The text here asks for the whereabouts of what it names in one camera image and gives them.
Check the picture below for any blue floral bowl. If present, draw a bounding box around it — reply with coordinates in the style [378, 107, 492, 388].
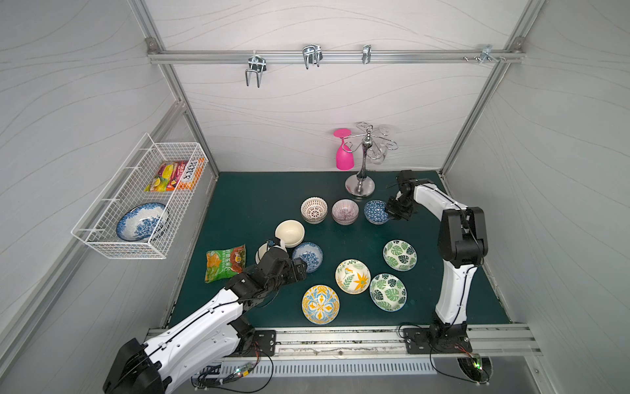
[292, 242, 324, 274]
[116, 203, 170, 242]

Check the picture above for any green leaf bowl back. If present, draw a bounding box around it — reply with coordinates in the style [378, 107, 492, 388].
[382, 240, 418, 272]

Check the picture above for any green leaf bowl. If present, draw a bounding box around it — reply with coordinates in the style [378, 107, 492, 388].
[382, 240, 418, 272]
[369, 274, 408, 312]

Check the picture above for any white maroon leaf bowl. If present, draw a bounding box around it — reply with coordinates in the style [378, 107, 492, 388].
[300, 197, 328, 224]

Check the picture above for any green leaf bowl front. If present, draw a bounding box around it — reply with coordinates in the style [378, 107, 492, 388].
[369, 274, 408, 312]

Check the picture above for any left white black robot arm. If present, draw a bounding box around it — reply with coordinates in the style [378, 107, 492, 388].
[103, 246, 307, 393]

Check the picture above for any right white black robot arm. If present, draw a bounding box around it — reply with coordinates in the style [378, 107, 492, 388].
[385, 170, 488, 344]

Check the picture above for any cream plain bowl front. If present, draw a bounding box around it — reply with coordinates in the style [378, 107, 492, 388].
[255, 242, 269, 264]

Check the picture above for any cream plain bowl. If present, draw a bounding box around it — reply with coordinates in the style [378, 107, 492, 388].
[275, 219, 305, 248]
[255, 242, 269, 264]

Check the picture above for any blue triangle pattern bowl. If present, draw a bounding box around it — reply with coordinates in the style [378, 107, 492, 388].
[364, 200, 390, 225]

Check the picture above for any cream plain bowl back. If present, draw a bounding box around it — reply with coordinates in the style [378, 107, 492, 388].
[275, 219, 305, 248]

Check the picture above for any chrome glass holder stand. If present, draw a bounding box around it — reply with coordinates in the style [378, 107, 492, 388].
[342, 121, 398, 199]

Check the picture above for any green snack bag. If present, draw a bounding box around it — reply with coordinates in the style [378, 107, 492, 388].
[204, 245, 246, 283]

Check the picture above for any yellow blue ornament bowl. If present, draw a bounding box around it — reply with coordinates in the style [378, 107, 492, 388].
[301, 285, 341, 325]

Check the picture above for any purple striped bowl back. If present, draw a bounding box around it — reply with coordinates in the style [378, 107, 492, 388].
[331, 199, 359, 226]

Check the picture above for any pink plastic wine glass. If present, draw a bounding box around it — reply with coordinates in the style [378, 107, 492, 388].
[333, 128, 354, 171]

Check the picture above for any yellow flower bowl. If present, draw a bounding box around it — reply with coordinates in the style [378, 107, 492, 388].
[335, 259, 372, 295]

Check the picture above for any colourful snack packet in basket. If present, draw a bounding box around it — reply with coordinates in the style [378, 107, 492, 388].
[144, 157, 206, 192]

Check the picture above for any blue floral bowl in basket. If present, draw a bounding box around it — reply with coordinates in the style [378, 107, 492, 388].
[116, 203, 170, 242]

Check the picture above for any metal hook right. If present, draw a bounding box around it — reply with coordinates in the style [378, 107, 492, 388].
[462, 45, 507, 64]

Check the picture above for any metal double hook middle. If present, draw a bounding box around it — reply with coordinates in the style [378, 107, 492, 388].
[302, 44, 323, 70]

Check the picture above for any metal double hook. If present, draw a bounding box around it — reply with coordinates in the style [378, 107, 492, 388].
[244, 54, 267, 88]
[302, 44, 323, 70]

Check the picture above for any metal double hook left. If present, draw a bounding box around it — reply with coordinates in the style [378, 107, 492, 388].
[244, 54, 267, 88]

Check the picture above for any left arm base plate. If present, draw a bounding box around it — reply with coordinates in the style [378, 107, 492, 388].
[240, 329, 277, 357]

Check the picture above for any black cable left base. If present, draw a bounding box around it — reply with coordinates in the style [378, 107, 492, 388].
[190, 339, 277, 394]

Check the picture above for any black cable base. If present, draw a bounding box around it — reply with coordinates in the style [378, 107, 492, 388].
[397, 322, 492, 385]
[190, 339, 277, 394]

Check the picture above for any black cable right base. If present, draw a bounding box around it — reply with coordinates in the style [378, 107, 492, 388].
[397, 322, 492, 385]

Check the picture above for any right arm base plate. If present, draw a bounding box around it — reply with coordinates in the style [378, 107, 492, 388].
[401, 325, 473, 355]

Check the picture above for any white wire wall basket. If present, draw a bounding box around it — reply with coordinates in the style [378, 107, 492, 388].
[72, 135, 208, 259]

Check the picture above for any metal bracket on rail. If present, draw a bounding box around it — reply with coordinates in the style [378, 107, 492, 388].
[362, 44, 372, 65]

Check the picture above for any aluminium top rail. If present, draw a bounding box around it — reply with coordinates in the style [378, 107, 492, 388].
[148, 39, 526, 67]

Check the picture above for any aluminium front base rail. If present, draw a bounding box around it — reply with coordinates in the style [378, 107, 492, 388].
[273, 323, 542, 361]

